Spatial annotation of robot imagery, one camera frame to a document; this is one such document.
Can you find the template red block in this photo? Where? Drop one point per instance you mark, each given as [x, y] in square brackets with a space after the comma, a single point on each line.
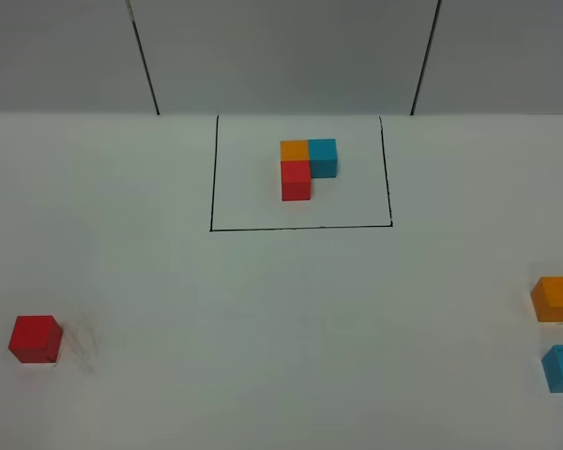
[296, 180]

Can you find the template orange block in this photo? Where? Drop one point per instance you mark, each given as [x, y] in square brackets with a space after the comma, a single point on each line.
[294, 150]

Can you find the template blue block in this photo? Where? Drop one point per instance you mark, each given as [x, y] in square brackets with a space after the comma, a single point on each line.
[323, 158]

